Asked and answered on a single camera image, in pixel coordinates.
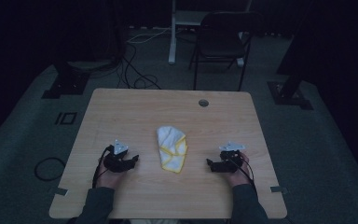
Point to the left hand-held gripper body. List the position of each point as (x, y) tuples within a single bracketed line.
[(115, 161)]

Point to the black folding chair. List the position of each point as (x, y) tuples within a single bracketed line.
[(220, 46)]

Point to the grey round floor plate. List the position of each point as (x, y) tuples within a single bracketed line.
[(90, 64)]

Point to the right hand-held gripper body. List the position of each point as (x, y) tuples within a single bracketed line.
[(230, 161)]

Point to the person's left hand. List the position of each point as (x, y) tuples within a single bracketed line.
[(108, 179)]

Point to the grey tape strip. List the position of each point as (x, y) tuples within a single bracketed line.
[(279, 189), (59, 191)]

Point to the white cloth with yellow edge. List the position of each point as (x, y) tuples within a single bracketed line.
[(171, 146)]

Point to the grey table grommet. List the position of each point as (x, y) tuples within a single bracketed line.
[(203, 103)]

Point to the black stand with base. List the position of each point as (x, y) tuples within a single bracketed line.
[(289, 93), (66, 82)]

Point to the person's right hand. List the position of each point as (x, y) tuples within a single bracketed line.
[(240, 177)]

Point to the white desk frame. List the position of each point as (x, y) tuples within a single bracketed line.
[(172, 37)]

